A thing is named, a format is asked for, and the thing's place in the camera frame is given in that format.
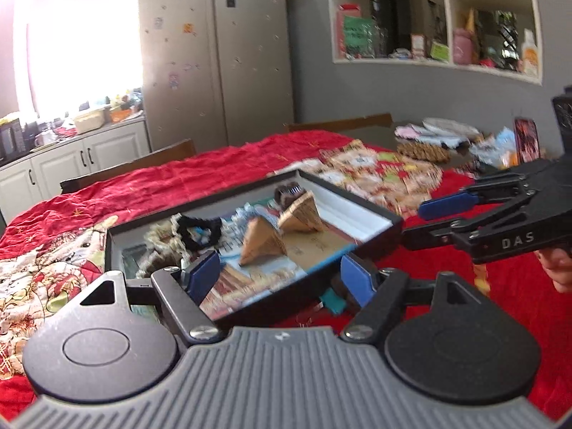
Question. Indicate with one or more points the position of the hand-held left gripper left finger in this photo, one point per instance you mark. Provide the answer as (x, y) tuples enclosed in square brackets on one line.
[(203, 277)]

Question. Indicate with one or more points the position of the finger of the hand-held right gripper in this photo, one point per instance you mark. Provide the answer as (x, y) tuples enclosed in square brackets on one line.
[(447, 206), (424, 237)]

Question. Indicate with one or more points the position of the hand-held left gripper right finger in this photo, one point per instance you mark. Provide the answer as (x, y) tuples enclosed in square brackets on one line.
[(357, 277)]

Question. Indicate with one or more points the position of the black shallow tray box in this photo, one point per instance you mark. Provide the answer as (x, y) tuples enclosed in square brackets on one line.
[(353, 219)]

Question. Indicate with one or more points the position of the kraft paper cone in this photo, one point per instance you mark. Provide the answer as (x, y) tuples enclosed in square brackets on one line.
[(301, 214), (261, 243)]

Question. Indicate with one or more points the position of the person's right hand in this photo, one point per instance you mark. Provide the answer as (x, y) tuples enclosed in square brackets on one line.
[(558, 268)]

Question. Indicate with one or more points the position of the teal small item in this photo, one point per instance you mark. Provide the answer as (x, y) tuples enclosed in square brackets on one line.
[(334, 301)]

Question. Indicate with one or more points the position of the cream crochet scrunchie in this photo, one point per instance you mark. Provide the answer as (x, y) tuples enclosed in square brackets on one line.
[(163, 241)]

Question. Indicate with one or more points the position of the wooden bead trivet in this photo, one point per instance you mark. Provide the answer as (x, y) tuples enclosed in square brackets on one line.
[(422, 151)]

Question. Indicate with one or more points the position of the light blue crochet scrunchie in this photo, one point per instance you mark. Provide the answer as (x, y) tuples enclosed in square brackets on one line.
[(245, 219)]

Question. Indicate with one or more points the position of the white round plate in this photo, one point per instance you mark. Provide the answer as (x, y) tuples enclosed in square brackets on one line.
[(451, 127)]

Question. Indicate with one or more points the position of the smartphone with photo case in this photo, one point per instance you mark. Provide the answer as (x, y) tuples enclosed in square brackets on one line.
[(526, 139)]

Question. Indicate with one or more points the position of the red printed blanket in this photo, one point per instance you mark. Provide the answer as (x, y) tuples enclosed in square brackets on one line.
[(134, 183)]

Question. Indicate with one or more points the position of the wooden chair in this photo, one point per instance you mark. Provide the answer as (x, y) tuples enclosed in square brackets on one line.
[(339, 123), (129, 165)]

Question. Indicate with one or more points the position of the pink bottle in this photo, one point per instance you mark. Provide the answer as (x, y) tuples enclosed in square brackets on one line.
[(464, 47)]

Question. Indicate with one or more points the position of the white bottle orange label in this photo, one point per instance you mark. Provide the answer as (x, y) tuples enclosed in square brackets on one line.
[(530, 56)]

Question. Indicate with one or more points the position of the white kitchen cabinet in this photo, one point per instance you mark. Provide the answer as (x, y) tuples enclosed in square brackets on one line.
[(80, 156)]

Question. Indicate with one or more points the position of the green sign card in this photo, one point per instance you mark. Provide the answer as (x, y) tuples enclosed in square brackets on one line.
[(357, 35)]

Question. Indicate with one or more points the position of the cream plastic basket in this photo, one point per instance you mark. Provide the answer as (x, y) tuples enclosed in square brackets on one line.
[(89, 120)]

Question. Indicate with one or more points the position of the white mug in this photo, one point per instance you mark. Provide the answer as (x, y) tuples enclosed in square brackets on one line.
[(42, 139)]

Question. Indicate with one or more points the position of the pink gift box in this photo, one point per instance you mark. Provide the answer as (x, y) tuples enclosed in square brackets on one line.
[(346, 11)]

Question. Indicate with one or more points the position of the silver double-door refrigerator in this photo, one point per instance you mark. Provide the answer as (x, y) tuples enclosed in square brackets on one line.
[(214, 53)]

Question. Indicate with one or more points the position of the black microwave oven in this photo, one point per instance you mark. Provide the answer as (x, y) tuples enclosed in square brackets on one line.
[(9, 140)]

